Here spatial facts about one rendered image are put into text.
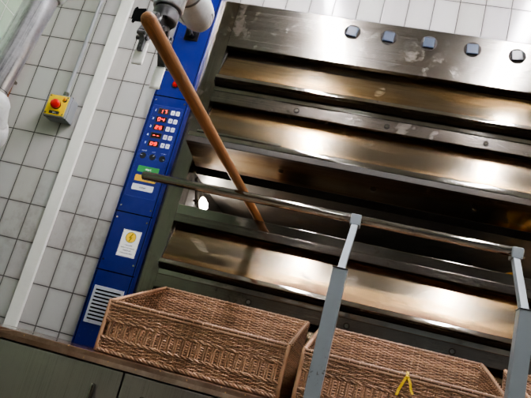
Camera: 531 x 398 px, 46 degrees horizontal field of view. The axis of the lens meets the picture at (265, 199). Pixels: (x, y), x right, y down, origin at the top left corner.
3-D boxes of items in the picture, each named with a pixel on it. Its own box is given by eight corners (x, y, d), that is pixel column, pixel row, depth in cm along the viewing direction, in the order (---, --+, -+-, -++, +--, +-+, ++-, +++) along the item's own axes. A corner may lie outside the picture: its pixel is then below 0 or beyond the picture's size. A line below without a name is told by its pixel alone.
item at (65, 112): (49, 121, 263) (58, 99, 265) (71, 125, 261) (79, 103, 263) (41, 114, 256) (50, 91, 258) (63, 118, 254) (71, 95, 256)
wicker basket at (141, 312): (141, 360, 224) (163, 285, 232) (294, 401, 214) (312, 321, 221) (88, 349, 179) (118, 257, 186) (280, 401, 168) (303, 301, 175)
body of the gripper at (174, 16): (160, 17, 184) (151, 45, 181) (150, 0, 176) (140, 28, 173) (183, 20, 182) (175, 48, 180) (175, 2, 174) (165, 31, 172)
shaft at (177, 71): (151, 24, 113) (156, 9, 114) (136, 21, 114) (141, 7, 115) (273, 245, 275) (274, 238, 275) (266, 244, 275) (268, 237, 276)
